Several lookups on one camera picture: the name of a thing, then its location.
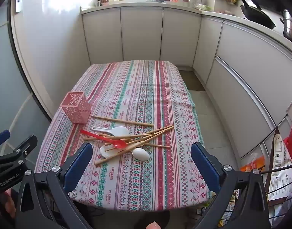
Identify frosted glass door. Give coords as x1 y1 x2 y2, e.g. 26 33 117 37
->
0 5 51 163

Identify bunch of wooden chopsticks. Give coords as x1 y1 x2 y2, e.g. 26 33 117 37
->
84 116 174 165

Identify white ceramic soup spoon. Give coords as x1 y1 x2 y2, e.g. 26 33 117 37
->
99 143 118 158
132 148 150 161

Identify red plastic spoon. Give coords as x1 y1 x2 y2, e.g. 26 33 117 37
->
79 129 127 148

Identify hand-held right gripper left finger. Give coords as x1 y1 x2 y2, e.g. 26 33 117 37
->
15 143 95 229

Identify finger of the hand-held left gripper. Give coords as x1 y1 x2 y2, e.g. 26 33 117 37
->
0 135 38 170
0 130 11 148

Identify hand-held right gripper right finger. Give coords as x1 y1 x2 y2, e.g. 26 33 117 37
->
191 142 272 229

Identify green vegetables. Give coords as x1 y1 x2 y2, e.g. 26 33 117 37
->
195 3 212 11

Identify black wire basket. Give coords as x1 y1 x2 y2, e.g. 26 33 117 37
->
218 164 292 229

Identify white printed bag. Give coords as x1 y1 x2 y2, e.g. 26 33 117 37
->
265 127 292 201

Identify white plastic long-handled spoon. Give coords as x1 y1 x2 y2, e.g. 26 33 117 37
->
92 126 130 137

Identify stainless steel pot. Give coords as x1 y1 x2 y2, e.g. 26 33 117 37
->
280 9 292 43

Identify orange snack bag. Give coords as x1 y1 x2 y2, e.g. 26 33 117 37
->
240 155 267 174

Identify white kitchen cabinet unit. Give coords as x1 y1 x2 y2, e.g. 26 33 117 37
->
80 1 292 163

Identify striped patterned tablecloth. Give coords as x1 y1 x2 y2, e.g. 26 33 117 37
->
34 60 213 212

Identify black wok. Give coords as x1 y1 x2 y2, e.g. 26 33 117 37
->
232 0 277 30

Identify pink perforated utensil holder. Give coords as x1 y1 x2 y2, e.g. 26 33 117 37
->
60 91 92 124

